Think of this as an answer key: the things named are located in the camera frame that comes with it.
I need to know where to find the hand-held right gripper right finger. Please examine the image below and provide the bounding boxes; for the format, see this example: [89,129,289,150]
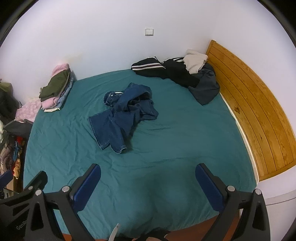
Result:
[195,163,271,241]

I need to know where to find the dark grey garment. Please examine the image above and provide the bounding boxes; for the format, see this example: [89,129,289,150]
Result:
[188,62,221,106]

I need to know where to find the colourful clothes pile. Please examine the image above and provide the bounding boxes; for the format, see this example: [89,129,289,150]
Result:
[0,136,26,179]

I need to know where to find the pink folded garment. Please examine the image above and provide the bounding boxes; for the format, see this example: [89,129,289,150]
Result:
[41,97,60,110]
[52,63,70,77]

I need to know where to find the grey chair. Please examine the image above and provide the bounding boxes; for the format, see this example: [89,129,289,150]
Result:
[4,119,34,138]

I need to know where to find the person's dark clothing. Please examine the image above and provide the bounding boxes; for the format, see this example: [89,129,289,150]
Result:
[138,228,167,241]

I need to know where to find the olive folded garment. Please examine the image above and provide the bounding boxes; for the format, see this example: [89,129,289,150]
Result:
[39,70,71,99]

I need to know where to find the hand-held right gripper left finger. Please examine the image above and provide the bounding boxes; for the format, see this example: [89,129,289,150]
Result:
[25,164,101,241]

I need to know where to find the white strap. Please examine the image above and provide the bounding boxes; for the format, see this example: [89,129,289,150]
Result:
[109,223,120,241]

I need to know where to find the wooden headboard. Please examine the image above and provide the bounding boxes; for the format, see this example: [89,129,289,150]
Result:
[205,40,296,181]

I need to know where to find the light blue folded garment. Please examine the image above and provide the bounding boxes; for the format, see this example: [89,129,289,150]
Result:
[56,74,75,108]

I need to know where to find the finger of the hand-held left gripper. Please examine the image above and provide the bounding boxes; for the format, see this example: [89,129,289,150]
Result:
[23,171,48,194]

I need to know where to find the pink patterned cloth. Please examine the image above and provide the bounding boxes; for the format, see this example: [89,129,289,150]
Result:
[16,97,42,124]

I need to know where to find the black pants with white stripes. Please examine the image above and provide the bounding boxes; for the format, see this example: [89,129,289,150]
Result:
[131,56,200,88]

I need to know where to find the dark cloth heap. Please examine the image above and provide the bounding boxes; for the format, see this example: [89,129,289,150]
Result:
[0,82,21,119]

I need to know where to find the cream garment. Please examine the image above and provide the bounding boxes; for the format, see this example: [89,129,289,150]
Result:
[183,49,208,75]

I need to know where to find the teal cloth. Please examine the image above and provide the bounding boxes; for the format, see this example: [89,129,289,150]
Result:
[23,68,258,240]

